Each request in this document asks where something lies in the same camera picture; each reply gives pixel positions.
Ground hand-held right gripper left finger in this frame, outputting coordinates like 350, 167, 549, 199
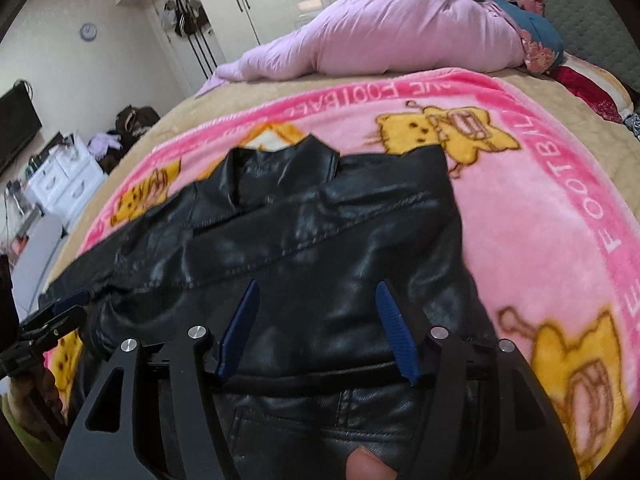
54, 279, 261, 480

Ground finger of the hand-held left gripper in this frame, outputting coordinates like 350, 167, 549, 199
19, 306, 87, 348
39, 289, 90, 317

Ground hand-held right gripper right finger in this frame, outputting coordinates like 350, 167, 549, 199
375, 280, 583, 480

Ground black leather jacket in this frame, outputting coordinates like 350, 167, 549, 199
37, 132, 501, 480

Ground person's left hand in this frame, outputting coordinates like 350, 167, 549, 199
7, 374, 64, 430

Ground person's right hand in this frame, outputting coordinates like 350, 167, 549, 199
345, 447, 399, 480

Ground person's yellow-green clothing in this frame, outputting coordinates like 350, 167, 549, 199
0, 395, 62, 480

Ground white drawer cabinet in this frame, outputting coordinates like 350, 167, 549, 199
25, 140, 108, 221

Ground purple cloth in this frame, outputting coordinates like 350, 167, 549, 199
87, 132, 123, 157

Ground pink printed blanket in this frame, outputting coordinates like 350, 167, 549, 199
42, 67, 640, 480

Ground black television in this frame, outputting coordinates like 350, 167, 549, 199
0, 80, 43, 173

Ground brown bag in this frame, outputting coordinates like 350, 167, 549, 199
115, 105, 161, 142

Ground lilac puffy jacket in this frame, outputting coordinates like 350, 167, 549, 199
195, 0, 531, 98

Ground red cloth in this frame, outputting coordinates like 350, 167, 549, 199
550, 65, 626, 123

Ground hanging bags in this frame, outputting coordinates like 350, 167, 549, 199
162, 0, 210, 40

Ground blue floral pillow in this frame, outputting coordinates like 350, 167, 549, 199
492, 0, 568, 76

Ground grey quilted mattress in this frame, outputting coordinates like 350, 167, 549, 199
492, 0, 640, 111

